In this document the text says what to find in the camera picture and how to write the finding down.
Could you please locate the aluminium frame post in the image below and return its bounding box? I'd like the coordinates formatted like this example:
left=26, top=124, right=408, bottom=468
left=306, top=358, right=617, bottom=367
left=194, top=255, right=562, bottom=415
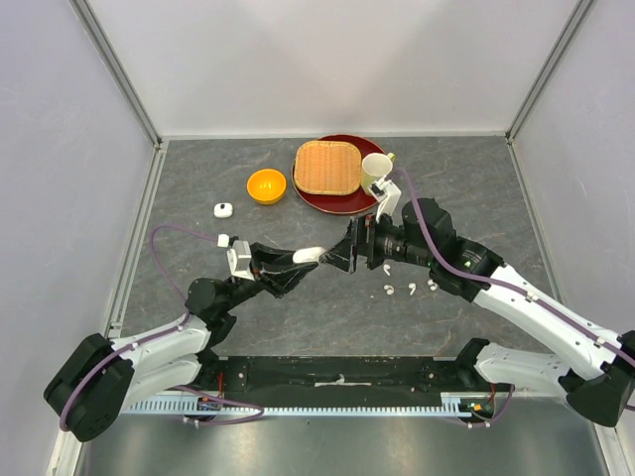
left=505, top=0, right=596, bottom=145
left=68, top=0, right=165, bottom=148

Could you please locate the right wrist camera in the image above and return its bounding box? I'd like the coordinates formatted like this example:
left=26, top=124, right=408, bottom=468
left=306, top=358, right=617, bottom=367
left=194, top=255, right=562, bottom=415
left=369, top=177, right=402, bottom=221

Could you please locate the pale green mug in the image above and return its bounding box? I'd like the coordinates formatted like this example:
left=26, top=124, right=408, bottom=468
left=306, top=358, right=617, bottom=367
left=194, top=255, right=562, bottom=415
left=360, top=153, right=395, bottom=195

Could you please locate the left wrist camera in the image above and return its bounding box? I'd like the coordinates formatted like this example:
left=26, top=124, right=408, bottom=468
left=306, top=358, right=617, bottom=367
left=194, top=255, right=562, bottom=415
left=226, top=240, right=255, bottom=281

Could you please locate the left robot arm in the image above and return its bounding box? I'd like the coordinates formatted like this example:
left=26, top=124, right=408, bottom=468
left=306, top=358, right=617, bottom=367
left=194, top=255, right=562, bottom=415
left=44, top=240, right=325, bottom=442

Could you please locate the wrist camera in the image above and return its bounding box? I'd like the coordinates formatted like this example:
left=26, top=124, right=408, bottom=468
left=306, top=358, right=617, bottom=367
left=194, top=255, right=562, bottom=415
left=369, top=177, right=402, bottom=221
left=226, top=240, right=255, bottom=281

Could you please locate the light blue cable duct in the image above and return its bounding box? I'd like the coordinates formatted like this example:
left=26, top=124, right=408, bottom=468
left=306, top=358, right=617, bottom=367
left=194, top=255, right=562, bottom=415
left=122, top=393, right=493, bottom=418

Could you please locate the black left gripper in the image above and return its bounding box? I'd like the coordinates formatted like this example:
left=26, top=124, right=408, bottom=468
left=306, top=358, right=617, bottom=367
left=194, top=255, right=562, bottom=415
left=220, top=241, right=318, bottom=312

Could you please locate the orange plastic bowl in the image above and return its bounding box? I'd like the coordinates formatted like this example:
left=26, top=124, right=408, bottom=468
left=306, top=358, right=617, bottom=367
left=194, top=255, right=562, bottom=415
left=246, top=169, right=287, bottom=205

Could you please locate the woven bamboo basket tray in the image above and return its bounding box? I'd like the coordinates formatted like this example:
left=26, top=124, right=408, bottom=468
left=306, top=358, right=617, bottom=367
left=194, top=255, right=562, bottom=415
left=293, top=140, right=361, bottom=195

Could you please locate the white earbud charging case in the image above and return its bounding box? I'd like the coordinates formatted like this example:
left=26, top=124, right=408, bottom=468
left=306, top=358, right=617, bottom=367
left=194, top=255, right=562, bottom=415
left=292, top=246, right=326, bottom=264

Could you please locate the small white charging case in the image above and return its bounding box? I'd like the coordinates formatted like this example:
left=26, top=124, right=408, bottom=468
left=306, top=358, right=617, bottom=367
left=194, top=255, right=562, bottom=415
left=213, top=202, right=234, bottom=219

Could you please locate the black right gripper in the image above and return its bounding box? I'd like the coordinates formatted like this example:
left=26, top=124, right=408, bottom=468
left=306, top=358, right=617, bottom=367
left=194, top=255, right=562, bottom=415
left=319, top=207, right=435, bottom=274

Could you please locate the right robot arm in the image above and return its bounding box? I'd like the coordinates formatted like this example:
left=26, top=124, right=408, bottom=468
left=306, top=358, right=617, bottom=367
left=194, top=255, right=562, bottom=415
left=319, top=198, right=634, bottom=427

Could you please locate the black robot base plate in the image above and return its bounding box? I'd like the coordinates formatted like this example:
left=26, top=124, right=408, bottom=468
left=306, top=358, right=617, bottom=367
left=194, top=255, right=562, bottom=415
left=191, top=356, right=490, bottom=409

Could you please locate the aluminium frame post right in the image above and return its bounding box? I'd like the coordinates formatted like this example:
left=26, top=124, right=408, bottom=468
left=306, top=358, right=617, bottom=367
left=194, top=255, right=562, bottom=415
left=505, top=0, right=596, bottom=145

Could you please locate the aluminium frame post left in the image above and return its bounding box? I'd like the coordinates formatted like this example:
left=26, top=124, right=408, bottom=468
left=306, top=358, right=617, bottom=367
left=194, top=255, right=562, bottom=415
left=68, top=0, right=165, bottom=148

